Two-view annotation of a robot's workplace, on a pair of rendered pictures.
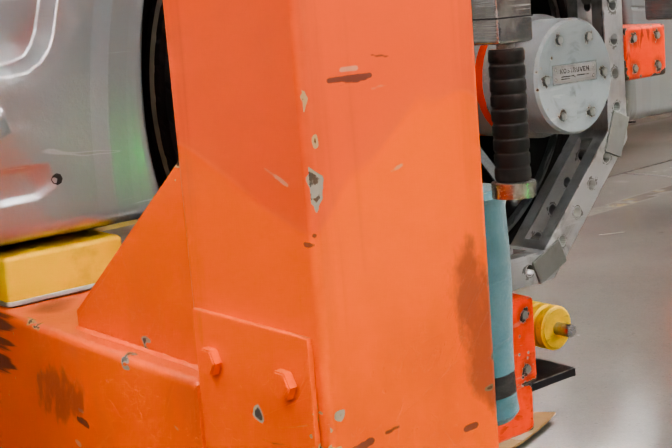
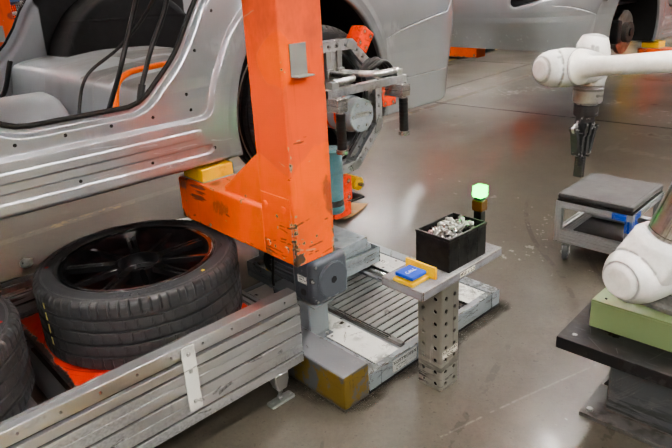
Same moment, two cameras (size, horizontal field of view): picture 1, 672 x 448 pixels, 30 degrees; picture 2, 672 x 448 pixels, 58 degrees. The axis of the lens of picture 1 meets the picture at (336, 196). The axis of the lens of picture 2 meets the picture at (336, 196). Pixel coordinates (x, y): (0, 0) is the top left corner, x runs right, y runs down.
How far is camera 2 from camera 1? 0.97 m
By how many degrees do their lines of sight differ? 11
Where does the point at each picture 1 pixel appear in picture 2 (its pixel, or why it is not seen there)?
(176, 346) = (254, 198)
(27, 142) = (207, 138)
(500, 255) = (339, 167)
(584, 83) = (365, 117)
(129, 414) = (241, 214)
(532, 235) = (352, 155)
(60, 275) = (216, 174)
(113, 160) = (229, 141)
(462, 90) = (324, 141)
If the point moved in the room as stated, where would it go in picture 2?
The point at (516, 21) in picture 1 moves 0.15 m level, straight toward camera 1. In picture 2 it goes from (343, 107) to (341, 116)
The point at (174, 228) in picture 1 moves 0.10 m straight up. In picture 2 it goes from (254, 169) to (251, 139)
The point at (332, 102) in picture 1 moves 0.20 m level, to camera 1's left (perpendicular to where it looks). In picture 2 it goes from (294, 148) to (224, 154)
